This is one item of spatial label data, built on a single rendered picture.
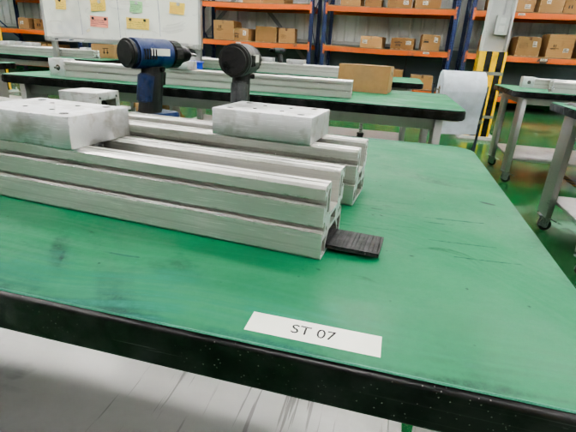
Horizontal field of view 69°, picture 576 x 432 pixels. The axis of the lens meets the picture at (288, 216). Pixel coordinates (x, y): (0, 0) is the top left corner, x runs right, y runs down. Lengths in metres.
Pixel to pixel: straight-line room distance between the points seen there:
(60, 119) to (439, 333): 0.48
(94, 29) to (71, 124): 3.69
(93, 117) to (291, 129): 0.27
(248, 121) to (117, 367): 0.78
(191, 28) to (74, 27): 1.11
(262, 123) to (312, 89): 1.56
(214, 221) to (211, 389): 0.68
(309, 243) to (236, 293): 0.11
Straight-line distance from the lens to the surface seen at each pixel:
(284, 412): 1.06
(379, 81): 2.60
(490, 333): 0.41
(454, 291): 0.45
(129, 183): 0.54
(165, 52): 0.99
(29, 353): 1.33
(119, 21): 4.11
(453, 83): 4.15
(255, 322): 0.36
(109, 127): 0.63
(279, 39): 10.47
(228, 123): 0.66
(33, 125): 0.62
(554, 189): 3.01
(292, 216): 0.45
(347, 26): 11.17
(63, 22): 4.45
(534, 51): 10.43
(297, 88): 2.20
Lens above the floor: 0.99
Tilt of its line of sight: 22 degrees down
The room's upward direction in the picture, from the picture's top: 3 degrees clockwise
